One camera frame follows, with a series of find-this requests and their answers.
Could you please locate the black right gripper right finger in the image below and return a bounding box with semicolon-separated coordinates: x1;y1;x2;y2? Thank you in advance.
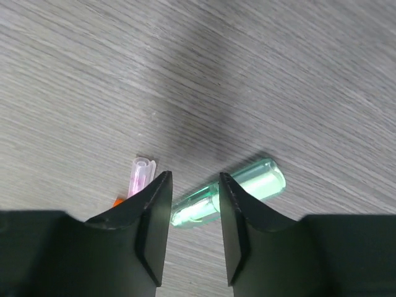
219;173;395;296

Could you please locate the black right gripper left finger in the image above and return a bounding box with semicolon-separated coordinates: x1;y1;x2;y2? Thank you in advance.
1;171;172;296

